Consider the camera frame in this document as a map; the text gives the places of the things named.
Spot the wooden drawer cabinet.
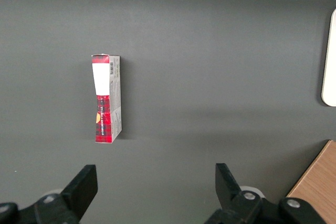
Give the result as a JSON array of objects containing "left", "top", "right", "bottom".
[{"left": 286, "top": 140, "right": 336, "bottom": 224}]

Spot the red plaid cardboard box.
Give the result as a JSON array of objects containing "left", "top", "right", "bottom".
[{"left": 91, "top": 54, "right": 123, "bottom": 144}]

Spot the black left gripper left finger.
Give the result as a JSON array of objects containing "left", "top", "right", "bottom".
[{"left": 0, "top": 164, "right": 99, "bottom": 224}]

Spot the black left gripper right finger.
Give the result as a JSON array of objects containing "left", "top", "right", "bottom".
[{"left": 204, "top": 163, "right": 327, "bottom": 224}]

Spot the beige plastic tray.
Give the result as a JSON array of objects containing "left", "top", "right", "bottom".
[{"left": 321, "top": 8, "right": 336, "bottom": 107}]

